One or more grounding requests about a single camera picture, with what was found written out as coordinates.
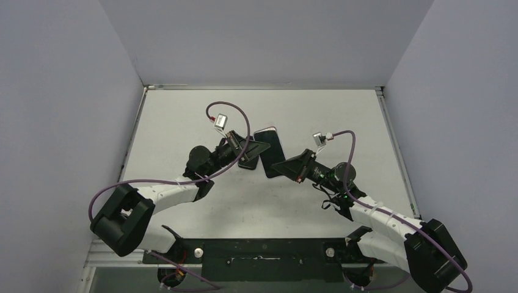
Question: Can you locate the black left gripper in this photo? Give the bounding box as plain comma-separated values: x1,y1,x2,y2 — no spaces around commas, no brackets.
205,131,271,177

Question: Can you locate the purple phone black screen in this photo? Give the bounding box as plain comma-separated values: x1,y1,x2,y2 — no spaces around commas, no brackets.
253,126,286,179

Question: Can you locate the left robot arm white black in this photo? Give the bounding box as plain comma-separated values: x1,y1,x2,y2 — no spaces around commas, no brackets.
90,131,270,263

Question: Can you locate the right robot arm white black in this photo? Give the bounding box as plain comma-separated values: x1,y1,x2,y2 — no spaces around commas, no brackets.
271,149,467,292

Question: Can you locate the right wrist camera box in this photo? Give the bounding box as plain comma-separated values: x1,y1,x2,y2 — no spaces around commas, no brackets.
313,132,327,148

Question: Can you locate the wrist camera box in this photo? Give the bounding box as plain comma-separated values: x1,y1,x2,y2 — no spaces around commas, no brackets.
213,114,228,130
313,132,327,148

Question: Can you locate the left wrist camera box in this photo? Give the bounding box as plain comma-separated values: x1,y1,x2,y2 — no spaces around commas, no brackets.
213,114,228,130

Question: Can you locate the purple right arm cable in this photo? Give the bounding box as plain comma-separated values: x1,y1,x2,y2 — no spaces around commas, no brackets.
326,130,473,293

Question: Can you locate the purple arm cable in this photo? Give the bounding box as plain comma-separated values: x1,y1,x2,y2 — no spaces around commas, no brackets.
326,130,473,293
88,101,251,221

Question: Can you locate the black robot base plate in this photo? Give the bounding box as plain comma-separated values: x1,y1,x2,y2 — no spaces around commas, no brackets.
142,237,378,283

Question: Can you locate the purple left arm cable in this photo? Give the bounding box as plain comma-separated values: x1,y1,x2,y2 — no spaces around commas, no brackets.
88,101,251,221

